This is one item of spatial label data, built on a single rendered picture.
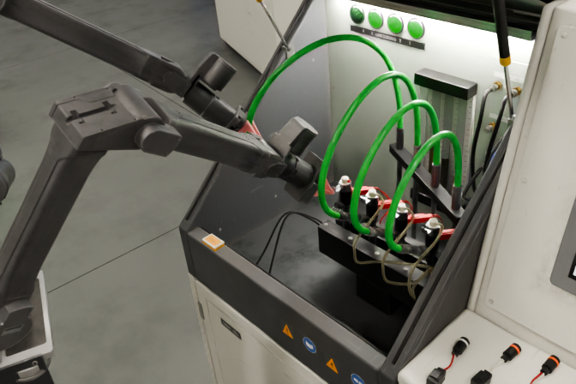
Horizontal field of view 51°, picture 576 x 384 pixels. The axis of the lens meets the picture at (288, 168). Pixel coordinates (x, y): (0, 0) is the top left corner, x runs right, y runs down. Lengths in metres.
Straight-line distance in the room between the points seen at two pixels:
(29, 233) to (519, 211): 0.80
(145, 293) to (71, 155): 2.07
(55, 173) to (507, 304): 0.83
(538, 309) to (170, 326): 1.78
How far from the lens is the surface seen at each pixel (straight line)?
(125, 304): 2.82
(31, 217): 0.89
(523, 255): 1.17
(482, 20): 1.33
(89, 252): 3.18
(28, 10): 1.28
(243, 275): 1.40
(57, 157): 0.83
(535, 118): 1.10
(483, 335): 1.23
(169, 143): 0.86
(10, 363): 1.25
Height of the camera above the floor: 1.88
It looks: 33 degrees down
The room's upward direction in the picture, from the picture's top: 5 degrees counter-clockwise
